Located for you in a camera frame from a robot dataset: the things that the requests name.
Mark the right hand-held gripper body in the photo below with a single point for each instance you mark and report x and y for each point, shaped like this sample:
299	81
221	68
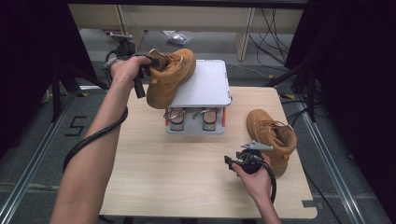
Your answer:
250	161

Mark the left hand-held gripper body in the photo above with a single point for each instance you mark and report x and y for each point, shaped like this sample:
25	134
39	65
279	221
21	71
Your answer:
126	48

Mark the tan lace-up boot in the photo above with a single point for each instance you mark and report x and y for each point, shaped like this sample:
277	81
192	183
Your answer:
168	84
267	130

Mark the white two-tier shoe rack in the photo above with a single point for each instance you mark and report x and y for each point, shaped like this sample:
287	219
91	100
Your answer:
208	84

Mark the person's left hand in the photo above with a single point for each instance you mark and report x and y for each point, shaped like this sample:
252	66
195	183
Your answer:
124	73

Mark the person's right hand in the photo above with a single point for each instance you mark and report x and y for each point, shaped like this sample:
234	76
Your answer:
260	183

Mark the clear plastic bag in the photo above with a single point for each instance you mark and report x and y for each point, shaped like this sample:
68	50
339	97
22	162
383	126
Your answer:
179	38

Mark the beige wooden desk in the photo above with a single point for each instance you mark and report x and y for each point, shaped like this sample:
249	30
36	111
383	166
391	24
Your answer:
202	15

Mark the black metal stand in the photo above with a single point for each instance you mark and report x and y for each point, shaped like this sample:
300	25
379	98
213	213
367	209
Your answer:
56	96
311	99

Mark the black curtain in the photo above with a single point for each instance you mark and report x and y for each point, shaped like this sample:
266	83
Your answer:
358	77
28	62

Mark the aluminium floor rail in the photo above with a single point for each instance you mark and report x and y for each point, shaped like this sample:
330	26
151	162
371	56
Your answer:
333	168
34	158

